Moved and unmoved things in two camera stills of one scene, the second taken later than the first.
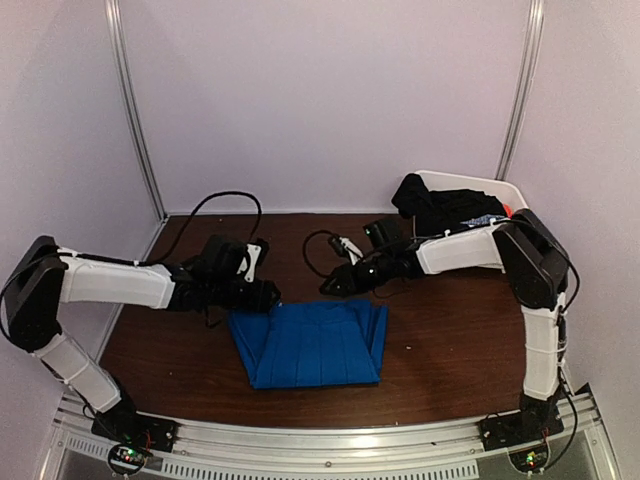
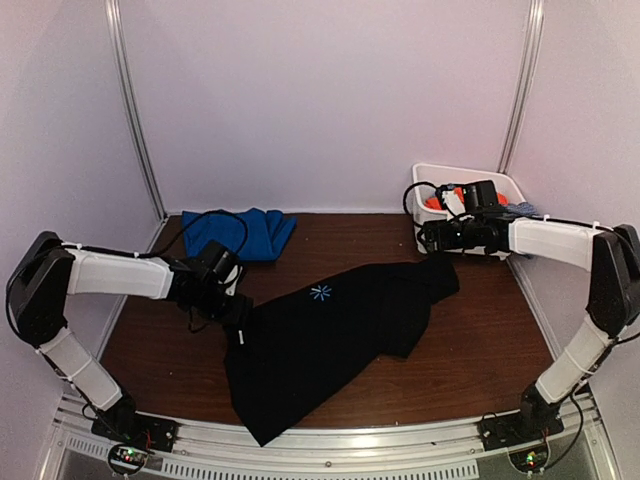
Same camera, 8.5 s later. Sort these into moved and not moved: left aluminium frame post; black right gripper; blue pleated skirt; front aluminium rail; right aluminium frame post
Moved: black right gripper; blue pleated skirt
Not moved: right aluminium frame post; front aluminium rail; left aluminium frame post
